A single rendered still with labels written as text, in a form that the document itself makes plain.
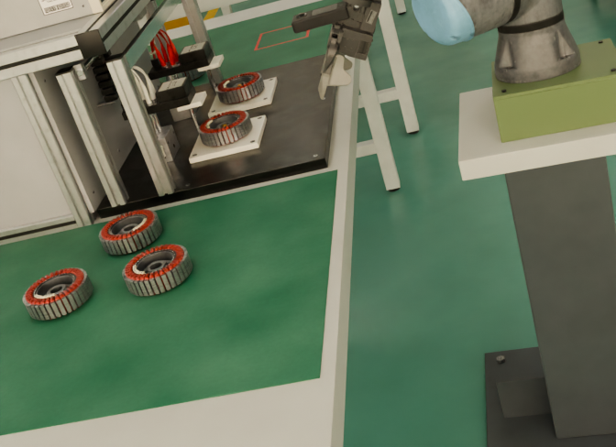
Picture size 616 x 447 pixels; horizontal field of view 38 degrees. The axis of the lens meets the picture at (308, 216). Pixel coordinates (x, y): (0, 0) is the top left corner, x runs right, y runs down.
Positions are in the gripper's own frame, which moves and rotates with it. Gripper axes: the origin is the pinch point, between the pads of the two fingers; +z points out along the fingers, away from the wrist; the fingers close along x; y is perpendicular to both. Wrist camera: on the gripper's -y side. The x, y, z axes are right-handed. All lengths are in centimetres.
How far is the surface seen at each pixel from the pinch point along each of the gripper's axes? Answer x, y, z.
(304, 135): -6.5, -0.7, 8.8
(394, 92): 161, 35, 55
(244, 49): 74, -21, 23
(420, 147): 146, 50, 69
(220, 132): -5.7, -17.4, 13.2
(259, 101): 17.0, -11.7, 13.7
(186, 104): -3.6, -25.5, 10.1
